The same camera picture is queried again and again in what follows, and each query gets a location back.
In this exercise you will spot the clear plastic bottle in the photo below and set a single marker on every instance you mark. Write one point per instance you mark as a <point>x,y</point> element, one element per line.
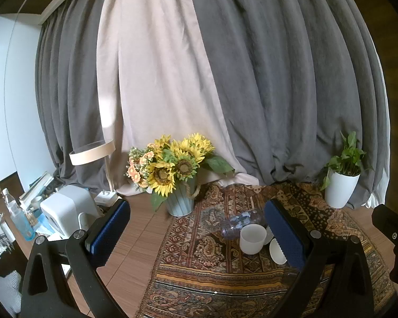
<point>240,223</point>

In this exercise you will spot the white frosted cup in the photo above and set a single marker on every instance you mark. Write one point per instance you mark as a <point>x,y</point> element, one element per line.
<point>252,239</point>

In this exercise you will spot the white saucer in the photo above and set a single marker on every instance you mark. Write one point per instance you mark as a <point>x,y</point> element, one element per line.
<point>269,235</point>

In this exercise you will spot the grey curtain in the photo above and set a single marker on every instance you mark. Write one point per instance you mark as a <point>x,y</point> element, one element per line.
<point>285,73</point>

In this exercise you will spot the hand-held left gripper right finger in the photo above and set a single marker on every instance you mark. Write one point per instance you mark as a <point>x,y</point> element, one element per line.
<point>283,235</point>

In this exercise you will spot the white desk lamp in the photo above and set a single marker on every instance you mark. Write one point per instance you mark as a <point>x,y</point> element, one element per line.
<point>94,162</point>

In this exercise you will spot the white bowl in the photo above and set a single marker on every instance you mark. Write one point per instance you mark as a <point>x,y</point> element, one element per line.
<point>277,251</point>

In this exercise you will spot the green potted plant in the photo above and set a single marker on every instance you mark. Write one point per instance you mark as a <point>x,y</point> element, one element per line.
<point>346,159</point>

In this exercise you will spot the white plant pot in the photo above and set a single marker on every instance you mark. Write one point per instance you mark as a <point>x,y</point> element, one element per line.
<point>340,188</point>

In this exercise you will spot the patterned paisley table cloth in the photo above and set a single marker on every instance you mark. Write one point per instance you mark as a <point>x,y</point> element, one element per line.
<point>212,265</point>

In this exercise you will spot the white power strip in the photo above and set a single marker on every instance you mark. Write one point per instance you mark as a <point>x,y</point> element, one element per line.
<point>106,198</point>

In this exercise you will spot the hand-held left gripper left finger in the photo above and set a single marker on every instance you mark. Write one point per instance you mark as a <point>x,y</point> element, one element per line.
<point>110,230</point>

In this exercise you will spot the clear blue water bottle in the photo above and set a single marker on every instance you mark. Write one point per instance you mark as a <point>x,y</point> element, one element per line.
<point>20,220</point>

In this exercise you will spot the light blue ribbed vase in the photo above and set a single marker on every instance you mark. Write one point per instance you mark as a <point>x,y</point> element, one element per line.
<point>182,200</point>

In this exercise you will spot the beige curtain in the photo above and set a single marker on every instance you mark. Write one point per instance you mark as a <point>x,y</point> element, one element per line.
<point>152,73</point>

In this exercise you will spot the sunflower bouquet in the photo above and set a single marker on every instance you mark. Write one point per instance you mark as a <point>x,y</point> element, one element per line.
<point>172,167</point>

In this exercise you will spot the white box appliance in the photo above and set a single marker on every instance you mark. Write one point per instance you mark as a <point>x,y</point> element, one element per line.
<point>66,210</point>

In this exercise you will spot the stack of books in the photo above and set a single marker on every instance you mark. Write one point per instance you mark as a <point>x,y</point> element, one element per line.
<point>39,187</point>

